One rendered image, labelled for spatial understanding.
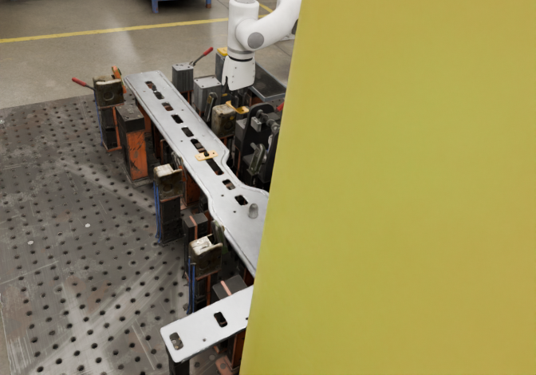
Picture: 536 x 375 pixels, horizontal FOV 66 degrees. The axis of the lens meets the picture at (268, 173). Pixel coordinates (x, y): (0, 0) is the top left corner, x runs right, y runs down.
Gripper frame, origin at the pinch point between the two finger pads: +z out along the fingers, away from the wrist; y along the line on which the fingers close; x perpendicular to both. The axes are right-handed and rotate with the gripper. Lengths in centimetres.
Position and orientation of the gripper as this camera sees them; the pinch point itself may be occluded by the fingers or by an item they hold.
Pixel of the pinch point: (238, 100)
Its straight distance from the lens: 138.1
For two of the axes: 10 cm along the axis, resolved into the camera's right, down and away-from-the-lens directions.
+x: 6.5, 5.3, -5.5
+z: -1.1, 7.7, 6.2
